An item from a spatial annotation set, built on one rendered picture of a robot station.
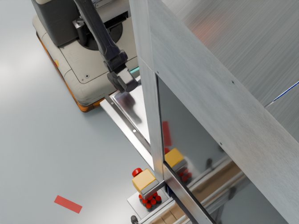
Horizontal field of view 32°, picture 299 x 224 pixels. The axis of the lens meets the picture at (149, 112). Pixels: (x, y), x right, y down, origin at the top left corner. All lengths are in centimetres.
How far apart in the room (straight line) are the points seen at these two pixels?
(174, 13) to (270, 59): 17
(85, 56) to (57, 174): 69
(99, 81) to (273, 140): 214
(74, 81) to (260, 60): 217
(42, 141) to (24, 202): 37
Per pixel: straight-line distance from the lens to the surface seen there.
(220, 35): 81
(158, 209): 190
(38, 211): 296
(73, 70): 293
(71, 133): 307
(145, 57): 110
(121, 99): 212
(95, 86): 287
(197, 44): 82
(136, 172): 186
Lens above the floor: 277
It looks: 65 degrees down
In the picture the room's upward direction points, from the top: 7 degrees counter-clockwise
